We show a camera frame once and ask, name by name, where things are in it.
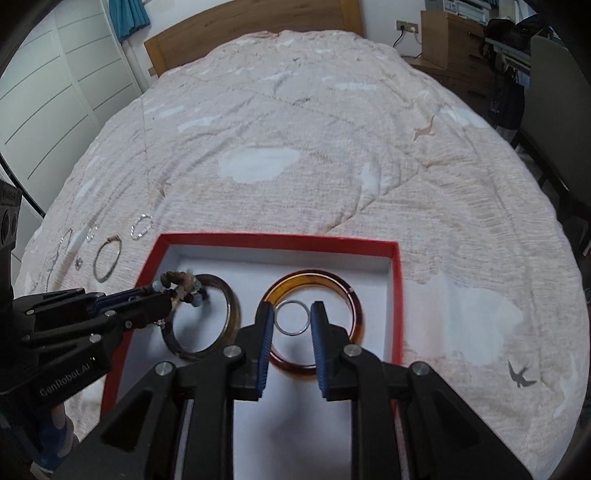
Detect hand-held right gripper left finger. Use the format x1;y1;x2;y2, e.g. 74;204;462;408
53;301;278;480

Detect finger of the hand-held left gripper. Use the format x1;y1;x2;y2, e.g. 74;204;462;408
13;285;158;332
22;294;176;352

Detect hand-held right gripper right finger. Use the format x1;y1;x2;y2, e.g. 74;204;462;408
310;301;534;480

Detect plain silver ring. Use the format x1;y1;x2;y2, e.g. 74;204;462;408
274;300;311;336

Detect dark brown bangle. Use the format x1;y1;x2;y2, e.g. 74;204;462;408
159;273;242;361

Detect wooden bead bracelet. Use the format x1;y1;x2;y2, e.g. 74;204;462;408
157;270;209;309

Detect thin silver bangle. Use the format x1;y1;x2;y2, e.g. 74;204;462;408
92;234;123;283

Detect amber bangle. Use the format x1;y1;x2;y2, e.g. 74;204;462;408
261;271;365;371

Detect twisted silver hoop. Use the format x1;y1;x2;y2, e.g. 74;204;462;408
129;215;154;241

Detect silver chain necklace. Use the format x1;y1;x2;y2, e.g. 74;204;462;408
44;228;75;296

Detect red jewelry box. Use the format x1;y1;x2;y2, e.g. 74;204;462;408
99;233;407;480

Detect person's left hand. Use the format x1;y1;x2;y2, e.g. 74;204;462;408
28;401;78;472

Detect pink printed blanket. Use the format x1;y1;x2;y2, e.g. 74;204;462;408
11;28;591;480

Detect white wardrobe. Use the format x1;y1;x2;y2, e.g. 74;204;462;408
0;0;144;217

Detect teal curtain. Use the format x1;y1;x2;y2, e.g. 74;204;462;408
110;0;151;42

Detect dark hanging clothes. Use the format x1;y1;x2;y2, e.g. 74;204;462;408
489;69;525;131

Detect wooden headboard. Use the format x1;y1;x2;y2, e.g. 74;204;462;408
144;0;365;77

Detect wooden cabinet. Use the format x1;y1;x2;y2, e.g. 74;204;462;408
411;11;498;116

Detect grey office chair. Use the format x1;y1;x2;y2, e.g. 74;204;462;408
512;36;591;259

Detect grey desk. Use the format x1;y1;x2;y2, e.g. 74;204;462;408
485;37;534;75

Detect black bag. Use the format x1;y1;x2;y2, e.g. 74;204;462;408
485;18;555;52

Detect black power cable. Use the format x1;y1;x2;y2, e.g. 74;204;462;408
392;25;424;59

